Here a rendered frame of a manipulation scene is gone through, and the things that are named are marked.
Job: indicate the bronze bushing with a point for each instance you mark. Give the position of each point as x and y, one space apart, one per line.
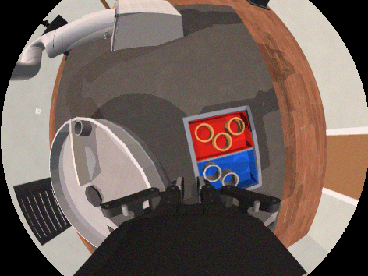
210 130
240 124
228 141

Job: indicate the white round turntable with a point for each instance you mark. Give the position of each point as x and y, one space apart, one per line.
105 165

